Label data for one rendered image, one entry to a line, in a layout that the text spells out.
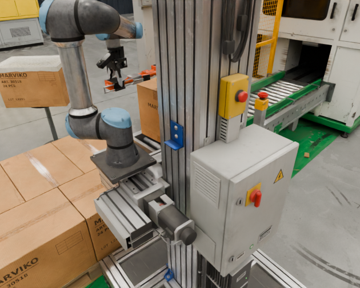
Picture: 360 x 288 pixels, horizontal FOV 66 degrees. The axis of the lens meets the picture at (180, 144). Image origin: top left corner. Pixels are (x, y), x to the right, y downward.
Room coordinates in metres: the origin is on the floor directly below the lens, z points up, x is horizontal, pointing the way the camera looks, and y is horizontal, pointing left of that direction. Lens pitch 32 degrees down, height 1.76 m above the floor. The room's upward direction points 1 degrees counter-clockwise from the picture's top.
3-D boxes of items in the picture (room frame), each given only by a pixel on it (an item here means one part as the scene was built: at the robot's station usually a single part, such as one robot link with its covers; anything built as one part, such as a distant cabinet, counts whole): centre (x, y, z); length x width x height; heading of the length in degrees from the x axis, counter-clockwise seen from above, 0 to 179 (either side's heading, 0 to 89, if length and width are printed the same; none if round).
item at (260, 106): (1.77, -0.57, 0.50); 0.07 x 0.07 x 1.00; 43
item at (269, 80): (2.98, -0.74, 0.60); 1.60 x 0.10 x 0.09; 133
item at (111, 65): (1.54, 0.34, 1.36); 0.09 x 0.08 x 0.12; 136
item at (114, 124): (1.04, 0.27, 1.20); 0.13 x 0.12 x 0.14; 84
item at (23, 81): (2.76, 1.42, 0.82); 0.60 x 0.40 x 0.40; 91
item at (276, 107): (2.59, -1.10, 0.60); 1.60 x 0.10 x 0.09; 133
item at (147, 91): (1.96, -0.05, 0.89); 0.60 x 0.40 x 0.40; 136
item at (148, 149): (1.75, 0.19, 0.58); 0.70 x 0.03 x 0.06; 43
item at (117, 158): (1.04, 0.26, 1.09); 0.15 x 0.15 x 0.10
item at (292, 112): (2.31, -0.88, 0.50); 2.31 x 0.05 x 0.19; 133
